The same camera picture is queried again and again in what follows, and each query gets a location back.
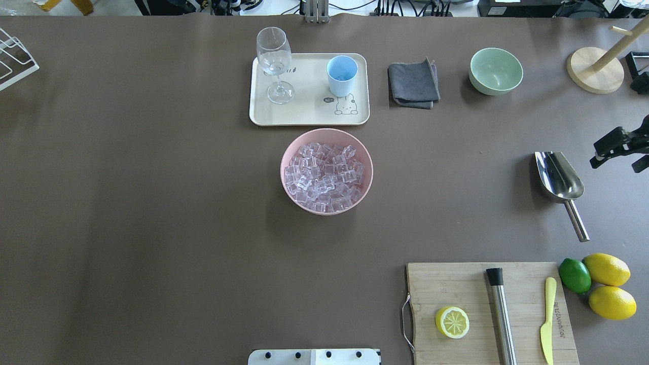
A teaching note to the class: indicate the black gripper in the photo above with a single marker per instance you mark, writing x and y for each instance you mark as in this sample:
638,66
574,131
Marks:
614,141

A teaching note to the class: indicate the metal ice scoop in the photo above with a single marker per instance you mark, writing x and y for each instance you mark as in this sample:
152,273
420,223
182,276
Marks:
562,184

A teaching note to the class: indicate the light blue cup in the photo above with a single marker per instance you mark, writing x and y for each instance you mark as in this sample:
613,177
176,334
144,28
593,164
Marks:
341,72

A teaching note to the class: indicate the clear ice cubes pile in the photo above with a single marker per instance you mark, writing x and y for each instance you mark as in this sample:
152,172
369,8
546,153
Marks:
325,178

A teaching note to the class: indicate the white cup rack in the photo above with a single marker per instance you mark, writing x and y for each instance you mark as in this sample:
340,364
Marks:
16,60

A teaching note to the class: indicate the wooden mug tree stand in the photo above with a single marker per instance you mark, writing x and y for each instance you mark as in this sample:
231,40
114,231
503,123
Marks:
598,70

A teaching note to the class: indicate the yellow lemon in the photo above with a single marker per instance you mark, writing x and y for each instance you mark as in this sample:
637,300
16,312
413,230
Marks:
612,302
607,269

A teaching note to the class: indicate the green lime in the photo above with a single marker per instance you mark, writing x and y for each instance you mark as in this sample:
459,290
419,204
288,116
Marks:
575,276

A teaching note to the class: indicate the green bowl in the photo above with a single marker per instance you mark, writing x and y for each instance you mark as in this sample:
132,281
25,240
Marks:
495,71

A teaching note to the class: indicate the yellow plastic knife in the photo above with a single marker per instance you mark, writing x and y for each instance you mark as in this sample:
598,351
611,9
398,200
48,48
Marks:
546,329

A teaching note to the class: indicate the wooden cutting board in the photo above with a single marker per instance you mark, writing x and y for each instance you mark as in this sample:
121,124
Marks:
433,286

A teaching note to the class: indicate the half lemon slice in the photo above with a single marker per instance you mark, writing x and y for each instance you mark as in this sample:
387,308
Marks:
452,322

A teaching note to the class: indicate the pink bowl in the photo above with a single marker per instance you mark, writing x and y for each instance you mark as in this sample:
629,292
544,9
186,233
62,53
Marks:
332,136

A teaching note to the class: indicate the beige serving tray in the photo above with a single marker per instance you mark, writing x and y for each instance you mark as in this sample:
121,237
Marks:
313,103

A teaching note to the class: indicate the clear wine glass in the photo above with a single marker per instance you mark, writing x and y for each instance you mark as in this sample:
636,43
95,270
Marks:
274,57

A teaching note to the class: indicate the aluminium frame post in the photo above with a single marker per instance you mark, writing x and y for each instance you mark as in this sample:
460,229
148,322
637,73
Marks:
316,11

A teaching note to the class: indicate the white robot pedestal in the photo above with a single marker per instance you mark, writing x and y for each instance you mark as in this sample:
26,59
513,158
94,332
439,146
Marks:
316,356

